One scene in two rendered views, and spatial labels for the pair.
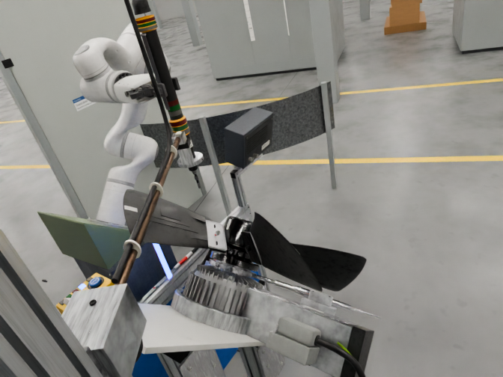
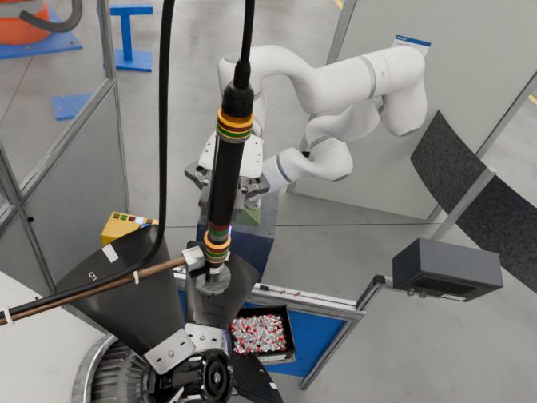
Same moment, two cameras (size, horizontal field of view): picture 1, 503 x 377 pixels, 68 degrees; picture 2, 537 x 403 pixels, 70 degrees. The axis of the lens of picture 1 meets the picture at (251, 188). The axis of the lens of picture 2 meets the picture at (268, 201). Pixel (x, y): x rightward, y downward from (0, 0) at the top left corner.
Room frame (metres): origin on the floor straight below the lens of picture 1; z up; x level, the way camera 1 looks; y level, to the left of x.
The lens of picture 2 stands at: (0.69, -0.17, 2.07)
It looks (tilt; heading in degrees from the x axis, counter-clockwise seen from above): 45 degrees down; 43
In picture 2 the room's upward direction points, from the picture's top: 15 degrees clockwise
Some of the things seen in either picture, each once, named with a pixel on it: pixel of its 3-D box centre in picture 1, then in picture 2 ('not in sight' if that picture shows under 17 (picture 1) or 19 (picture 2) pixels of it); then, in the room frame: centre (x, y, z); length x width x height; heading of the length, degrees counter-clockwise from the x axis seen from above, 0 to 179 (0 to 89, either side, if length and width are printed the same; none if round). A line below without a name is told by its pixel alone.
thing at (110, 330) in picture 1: (97, 341); not in sight; (0.30, 0.21, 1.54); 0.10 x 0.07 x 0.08; 173
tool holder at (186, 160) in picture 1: (185, 146); (208, 265); (0.92, 0.14, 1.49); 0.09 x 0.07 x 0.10; 173
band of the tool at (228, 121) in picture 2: (146, 24); (234, 124); (0.93, 0.14, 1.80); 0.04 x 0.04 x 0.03
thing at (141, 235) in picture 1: (156, 194); (5, 318); (0.62, 0.18, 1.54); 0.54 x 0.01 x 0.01; 173
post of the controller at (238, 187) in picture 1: (238, 188); (370, 293); (1.56, 0.06, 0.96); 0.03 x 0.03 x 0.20; 48
